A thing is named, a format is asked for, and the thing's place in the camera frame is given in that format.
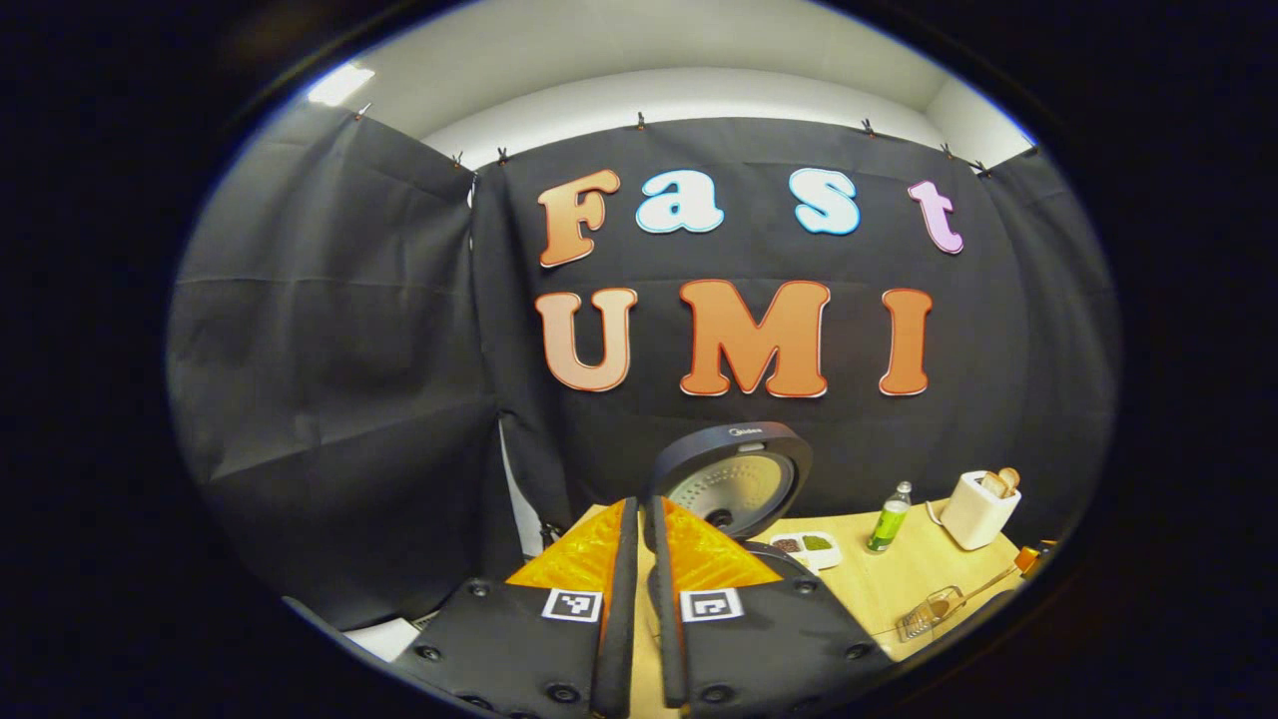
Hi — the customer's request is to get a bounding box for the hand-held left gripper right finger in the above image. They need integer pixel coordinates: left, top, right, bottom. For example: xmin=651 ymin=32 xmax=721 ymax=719
xmin=644 ymin=494 xmax=895 ymax=718

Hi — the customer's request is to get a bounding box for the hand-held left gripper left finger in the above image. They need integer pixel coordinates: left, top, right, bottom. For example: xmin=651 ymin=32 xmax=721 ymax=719
xmin=394 ymin=496 xmax=640 ymax=719

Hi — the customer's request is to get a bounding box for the wooden spoon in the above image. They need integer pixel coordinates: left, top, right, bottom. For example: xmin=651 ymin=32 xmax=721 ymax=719
xmin=924 ymin=564 xmax=1021 ymax=618

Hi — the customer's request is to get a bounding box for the black rice cooker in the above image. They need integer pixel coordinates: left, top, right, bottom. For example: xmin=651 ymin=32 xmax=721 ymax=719
xmin=644 ymin=419 xmax=815 ymax=580

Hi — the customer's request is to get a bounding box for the white toaster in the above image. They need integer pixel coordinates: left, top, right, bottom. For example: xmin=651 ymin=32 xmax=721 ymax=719
xmin=939 ymin=469 xmax=1022 ymax=551

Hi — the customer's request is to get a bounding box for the green label plastic bottle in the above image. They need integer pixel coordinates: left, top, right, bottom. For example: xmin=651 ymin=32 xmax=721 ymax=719
xmin=866 ymin=481 xmax=913 ymax=553

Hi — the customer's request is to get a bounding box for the white divided dish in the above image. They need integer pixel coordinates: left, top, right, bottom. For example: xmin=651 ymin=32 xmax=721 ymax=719
xmin=769 ymin=531 xmax=843 ymax=572

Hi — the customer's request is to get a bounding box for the black backdrop cloth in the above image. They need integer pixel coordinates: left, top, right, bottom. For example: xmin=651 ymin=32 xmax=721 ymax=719
xmin=168 ymin=100 xmax=1119 ymax=632

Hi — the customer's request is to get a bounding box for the ceiling light panel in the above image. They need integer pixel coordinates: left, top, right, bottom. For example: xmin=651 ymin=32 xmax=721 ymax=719
xmin=308 ymin=62 xmax=376 ymax=107

